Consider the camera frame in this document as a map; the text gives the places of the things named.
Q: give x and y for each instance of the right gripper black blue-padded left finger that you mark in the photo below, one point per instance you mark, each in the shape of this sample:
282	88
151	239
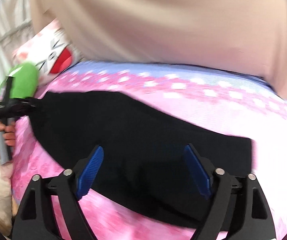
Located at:
36	219

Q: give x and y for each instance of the green plush cushion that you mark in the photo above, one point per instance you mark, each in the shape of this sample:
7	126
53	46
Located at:
25	81

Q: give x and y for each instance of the white cartoon face pillow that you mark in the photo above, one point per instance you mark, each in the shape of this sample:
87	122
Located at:
51	51

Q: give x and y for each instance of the beige curtain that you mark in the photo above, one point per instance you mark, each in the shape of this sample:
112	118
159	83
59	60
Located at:
245	36

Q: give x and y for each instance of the pink floral bed sheet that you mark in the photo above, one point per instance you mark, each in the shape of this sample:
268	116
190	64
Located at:
218	101

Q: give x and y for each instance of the person's left hand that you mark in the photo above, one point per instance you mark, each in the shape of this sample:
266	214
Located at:
9	133

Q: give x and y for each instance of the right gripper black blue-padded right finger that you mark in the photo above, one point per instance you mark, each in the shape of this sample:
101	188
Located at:
251	217

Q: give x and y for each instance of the black pants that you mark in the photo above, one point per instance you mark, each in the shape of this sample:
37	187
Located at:
143	167

